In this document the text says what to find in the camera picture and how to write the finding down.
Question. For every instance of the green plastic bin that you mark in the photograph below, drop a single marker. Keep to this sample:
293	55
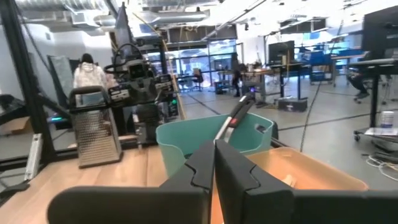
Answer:
192	137

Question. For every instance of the black computer monitor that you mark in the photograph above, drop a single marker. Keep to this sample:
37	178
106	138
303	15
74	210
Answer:
281	52

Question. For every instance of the cardboard box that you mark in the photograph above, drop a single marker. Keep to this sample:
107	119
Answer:
17	126

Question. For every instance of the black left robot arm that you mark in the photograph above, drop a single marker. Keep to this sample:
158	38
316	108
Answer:
148	119

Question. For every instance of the grey leaning panel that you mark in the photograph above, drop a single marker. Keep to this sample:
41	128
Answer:
60	77

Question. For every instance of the black aluminium rig frame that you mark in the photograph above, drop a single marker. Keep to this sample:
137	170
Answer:
29	93

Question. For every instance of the steel box grater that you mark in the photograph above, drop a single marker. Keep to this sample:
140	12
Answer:
96	137

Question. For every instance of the black box on floor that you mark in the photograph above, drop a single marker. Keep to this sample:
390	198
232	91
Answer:
292	105

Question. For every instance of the blue cart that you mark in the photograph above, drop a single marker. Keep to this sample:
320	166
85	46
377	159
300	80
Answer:
320	59

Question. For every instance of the orange translucent plastic bin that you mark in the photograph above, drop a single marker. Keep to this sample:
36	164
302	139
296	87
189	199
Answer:
311	168

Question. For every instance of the black office desk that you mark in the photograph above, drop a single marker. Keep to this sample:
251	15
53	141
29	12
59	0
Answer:
289	65

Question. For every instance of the large black monitor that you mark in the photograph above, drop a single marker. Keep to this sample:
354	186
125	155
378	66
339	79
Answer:
381	34

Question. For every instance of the silver metal bracket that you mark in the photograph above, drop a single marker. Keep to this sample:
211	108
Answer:
32	158

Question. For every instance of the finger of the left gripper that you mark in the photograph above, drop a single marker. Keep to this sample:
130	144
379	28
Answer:
151	91
140	91

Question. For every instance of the white container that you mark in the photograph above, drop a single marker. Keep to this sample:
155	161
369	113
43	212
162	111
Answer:
387	119

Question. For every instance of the black standing desk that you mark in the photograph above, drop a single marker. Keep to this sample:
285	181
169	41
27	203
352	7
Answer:
373	93

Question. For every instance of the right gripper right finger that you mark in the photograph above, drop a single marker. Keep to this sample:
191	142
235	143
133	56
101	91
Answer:
264	205

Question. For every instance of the black table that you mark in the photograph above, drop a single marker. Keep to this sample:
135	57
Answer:
12	107

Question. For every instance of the black controller box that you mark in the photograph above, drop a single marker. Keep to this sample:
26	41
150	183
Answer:
59	119

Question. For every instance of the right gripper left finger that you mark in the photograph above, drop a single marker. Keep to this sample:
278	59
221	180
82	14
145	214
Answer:
140	205

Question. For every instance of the person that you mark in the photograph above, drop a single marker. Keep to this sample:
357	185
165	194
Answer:
237	77
88	74
357	81

